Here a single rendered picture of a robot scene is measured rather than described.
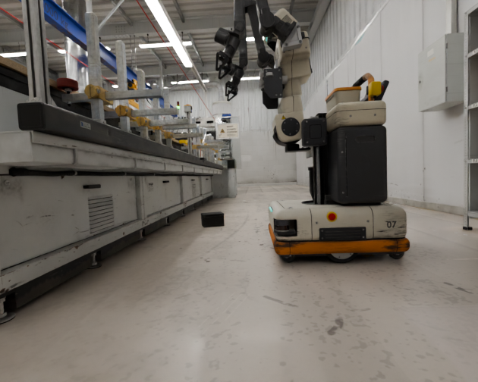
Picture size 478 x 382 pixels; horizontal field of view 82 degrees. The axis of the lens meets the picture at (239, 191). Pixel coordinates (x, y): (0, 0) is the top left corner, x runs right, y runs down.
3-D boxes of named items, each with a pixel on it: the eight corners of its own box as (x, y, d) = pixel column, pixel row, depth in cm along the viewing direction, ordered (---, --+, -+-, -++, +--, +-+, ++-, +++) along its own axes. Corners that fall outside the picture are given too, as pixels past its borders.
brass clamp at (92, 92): (114, 104, 124) (114, 93, 124) (98, 96, 111) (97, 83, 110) (101, 105, 124) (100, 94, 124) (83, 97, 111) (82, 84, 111)
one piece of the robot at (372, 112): (352, 212, 193) (350, 92, 188) (392, 227, 138) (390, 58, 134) (304, 214, 194) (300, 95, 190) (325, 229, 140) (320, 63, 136)
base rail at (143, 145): (223, 169, 589) (223, 164, 589) (44, 129, 80) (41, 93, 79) (219, 170, 589) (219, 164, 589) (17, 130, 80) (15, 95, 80)
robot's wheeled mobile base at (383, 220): (361, 230, 198) (360, 195, 196) (413, 255, 134) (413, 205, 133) (268, 233, 201) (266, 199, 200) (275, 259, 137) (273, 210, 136)
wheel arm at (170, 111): (179, 116, 145) (178, 108, 144) (177, 114, 141) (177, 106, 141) (99, 120, 147) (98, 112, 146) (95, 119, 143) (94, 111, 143)
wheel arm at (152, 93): (163, 99, 120) (163, 89, 119) (161, 97, 116) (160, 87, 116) (67, 104, 122) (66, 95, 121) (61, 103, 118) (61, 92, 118)
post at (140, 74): (149, 151, 168) (144, 70, 165) (146, 150, 164) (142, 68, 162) (143, 151, 168) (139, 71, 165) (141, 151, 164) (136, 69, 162)
